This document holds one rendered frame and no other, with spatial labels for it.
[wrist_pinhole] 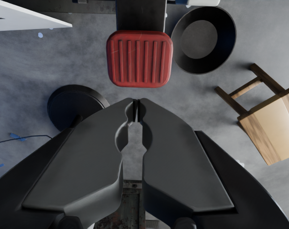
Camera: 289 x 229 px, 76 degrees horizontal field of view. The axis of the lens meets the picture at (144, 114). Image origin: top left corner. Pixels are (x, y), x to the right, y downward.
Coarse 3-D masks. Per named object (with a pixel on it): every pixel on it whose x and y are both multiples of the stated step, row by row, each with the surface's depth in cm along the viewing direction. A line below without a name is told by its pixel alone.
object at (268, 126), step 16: (256, 80) 88; (272, 80) 81; (224, 96) 94; (272, 96) 73; (288, 96) 69; (240, 112) 82; (256, 112) 73; (272, 112) 73; (288, 112) 73; (256, 128) 77; (272, 128) 77; (288, 128) 77; (256, 144) 82; (272, 144) 82; (288, 144) 82; (272, 160) 87
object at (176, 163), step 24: (144, 120) 9; (168, 120) 9; (144, 144) 10; (168, 144) 8; (192, 144) 8; (144, 168) 7; (168, 168) 7; (192, 168) 7; (144, 192) 6; (168, 192) 6; (192, 192) 6; (216, 192) 6; (168, 216) 6; (192, 216) 6
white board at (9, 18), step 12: (0, 0) 44; (0, 12) 51; (12, 12) 52; (24, 12) 52; (36, 12) 58; (0, 24) 69; (12, 24) 71; (24, 24) 72; (36, 24) 74; (48, 24) 75; (60, 24) 77
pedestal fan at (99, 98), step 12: (60, 96) 102; (72, 96) 102; (84, 96) 102; (96, 96) 103; (48, 108) 107; (60, 108) 106; (72, 108) 106; (84, 108) 106; (96, 108) 106; (60, 120) 110; (72, 120) 110
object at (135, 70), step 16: (128, 32) 18; (144, 32) 18; (160, 32) 18; (112, 48) 19; (128, 48) 19; (144, 48) 19; (160, 48) 19; (112, 64) 19; (128, 64) 19; (144, 64) 20; (160, 64) 20; (112, 80) 20; (128, 80) 20; (144, 80) 20; (160, 80) 20
